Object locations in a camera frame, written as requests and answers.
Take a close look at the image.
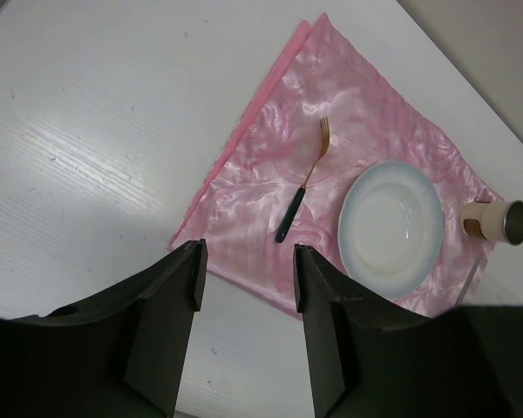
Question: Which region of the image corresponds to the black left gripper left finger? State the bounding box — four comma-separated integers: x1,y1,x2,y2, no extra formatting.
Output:
0,240,208,417

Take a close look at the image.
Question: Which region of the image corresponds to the steel cup with cream sleeve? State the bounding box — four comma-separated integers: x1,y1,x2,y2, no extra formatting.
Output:
459,200,523,246

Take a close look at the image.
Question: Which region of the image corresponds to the silver table knife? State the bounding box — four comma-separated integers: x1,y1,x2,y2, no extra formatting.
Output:
454,256,483,307

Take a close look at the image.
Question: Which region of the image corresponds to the gold fork with dark handle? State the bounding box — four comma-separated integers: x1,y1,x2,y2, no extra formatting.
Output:
275,117,330,243

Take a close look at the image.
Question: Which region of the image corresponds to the pink satin rose placemat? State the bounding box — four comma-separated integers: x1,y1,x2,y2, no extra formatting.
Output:
170,15,499,316

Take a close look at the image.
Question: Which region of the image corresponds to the white plate with blue rim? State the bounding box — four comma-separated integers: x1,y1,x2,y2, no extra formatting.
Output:
337,161,444,300

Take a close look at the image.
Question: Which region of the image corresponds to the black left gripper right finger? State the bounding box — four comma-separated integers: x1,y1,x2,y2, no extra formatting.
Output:
294,245,523,417

